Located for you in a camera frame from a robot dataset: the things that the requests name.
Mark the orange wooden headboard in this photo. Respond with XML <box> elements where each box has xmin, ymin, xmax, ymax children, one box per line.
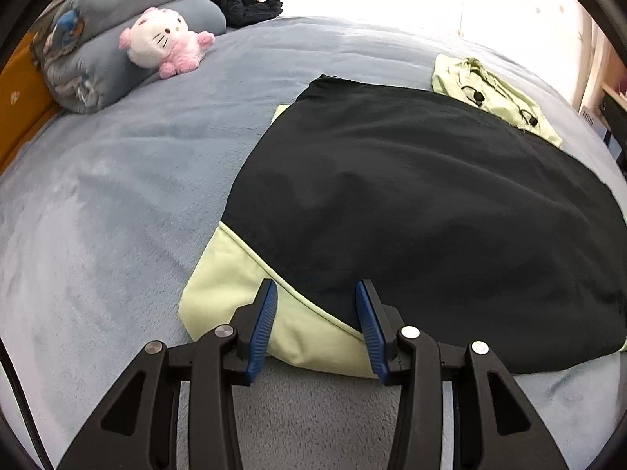
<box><xmin>0</xmin><ymin>24</ymin><xmax>60</xmax><ymax>177</ymax></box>

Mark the wooden shelf unit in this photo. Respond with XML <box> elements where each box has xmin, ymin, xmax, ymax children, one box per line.
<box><xmin>600</xmin><ymin>49</ymin><xmax>627</xmax><ymax>157</ymax></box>

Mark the blue bed blanket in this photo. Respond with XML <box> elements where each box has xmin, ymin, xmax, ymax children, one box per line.
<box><xmin>0</xmin><ymin>14</ymin><xmax>627</xmax><ymax>470</ymax></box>

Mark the pink and white plush toy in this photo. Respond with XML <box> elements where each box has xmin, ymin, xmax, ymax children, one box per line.
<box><xmin>119</xmin><ymin>6</ymin><xmax>216</xmax><ymax>80</ymax></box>

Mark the green and black jacket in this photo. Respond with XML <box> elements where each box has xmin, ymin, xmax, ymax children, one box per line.
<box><xmin>179</xmin><ymin>56</ymin><xmax>627</xmax><ymax>378</ymax></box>

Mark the black knitted cloth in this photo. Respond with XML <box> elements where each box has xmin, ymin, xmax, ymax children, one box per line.
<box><xmin>198</xmin><ymin>0</ymin><xmax>284</xmax><ymax>30</ymax></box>

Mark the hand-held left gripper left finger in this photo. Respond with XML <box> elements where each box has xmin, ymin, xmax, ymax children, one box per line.
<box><xmin>56</xmin><ymin>278</ymin><xmax>279</xmax><ymax>470</ymax></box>

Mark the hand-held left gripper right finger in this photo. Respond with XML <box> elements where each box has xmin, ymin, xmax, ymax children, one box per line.
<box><xmin>355</xmin><ymin>279</ymin><xmax>571</xmax><ymax>470</ymax></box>

